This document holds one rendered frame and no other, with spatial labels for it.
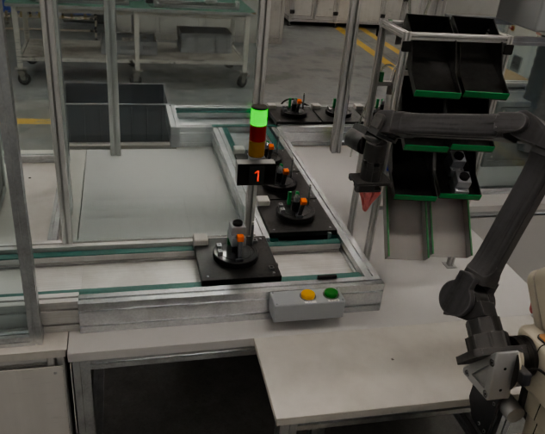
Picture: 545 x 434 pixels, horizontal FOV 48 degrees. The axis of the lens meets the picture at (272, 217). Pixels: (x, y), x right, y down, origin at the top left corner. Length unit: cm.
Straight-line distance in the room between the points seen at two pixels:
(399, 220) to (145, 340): 87
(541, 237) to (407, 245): 117
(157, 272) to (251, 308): 32
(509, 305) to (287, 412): 90
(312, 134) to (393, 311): 137
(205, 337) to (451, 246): 85
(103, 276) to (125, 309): 20
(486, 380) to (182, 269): 99
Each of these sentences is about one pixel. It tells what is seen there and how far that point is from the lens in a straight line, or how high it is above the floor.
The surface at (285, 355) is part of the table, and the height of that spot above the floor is 86.
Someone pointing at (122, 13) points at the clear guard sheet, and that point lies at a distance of 174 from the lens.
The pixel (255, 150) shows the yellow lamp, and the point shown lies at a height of 129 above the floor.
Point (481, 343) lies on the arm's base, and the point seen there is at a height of 121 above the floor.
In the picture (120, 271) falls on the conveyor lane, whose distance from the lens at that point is 192.
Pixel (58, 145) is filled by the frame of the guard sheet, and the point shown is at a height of 128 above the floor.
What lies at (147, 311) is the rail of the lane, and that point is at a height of 92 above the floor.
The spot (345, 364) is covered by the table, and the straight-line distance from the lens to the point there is 171.
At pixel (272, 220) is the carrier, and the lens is 210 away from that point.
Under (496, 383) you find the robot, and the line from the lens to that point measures 132.
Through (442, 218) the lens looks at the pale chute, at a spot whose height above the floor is 108.
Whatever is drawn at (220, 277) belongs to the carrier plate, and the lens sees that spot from 179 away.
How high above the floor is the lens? 198
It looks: 28 degrees down
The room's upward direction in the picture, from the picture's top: 5 degrees clockwise
